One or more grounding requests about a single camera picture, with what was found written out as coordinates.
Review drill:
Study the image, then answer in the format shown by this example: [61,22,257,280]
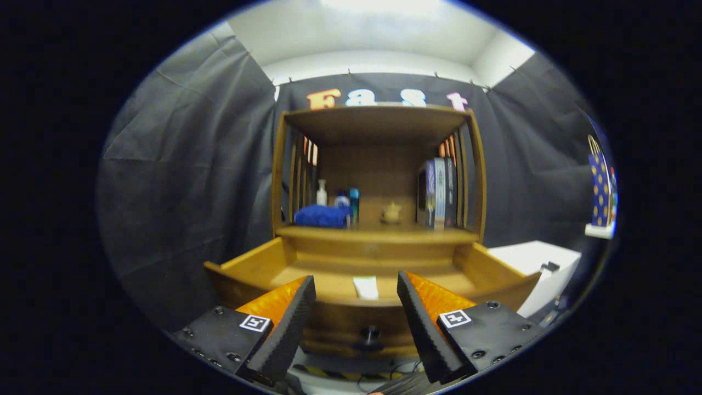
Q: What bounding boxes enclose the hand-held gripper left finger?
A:
[174,275,317,385]

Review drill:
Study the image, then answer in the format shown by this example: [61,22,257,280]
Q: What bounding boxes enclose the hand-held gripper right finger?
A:
[397,270,541,383]

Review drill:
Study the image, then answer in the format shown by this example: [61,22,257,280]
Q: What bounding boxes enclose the white tube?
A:
[353,275,380,300]

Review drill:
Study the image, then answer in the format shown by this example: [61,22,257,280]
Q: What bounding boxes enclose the wooden countertop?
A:
[276,219,480,245]

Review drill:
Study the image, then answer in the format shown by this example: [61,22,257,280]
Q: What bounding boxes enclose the wooden cabinet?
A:
[271,103,488,270]

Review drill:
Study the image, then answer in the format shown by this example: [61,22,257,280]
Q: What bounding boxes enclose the blue folded towel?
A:
[293,204,352,229]

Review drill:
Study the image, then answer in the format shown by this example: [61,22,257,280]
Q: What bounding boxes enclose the white box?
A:
[487,240,582,319]

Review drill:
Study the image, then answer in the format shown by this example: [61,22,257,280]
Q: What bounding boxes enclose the pale blue book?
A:
[433,158,446,228]

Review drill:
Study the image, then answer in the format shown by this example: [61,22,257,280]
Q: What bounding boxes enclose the black book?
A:
[444,157,457,228]

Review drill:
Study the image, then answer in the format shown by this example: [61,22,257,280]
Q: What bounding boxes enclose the black backdrop cloth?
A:
[98,22,615,330]

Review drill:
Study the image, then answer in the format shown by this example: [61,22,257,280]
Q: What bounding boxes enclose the blue polka-dot gift bag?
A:
[587,134,614,227]

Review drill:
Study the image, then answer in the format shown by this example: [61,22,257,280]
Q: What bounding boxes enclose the ceiling light panel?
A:
[321,0,445,14]

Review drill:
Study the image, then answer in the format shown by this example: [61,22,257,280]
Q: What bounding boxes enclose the black floor cables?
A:
[356,359,423,393]

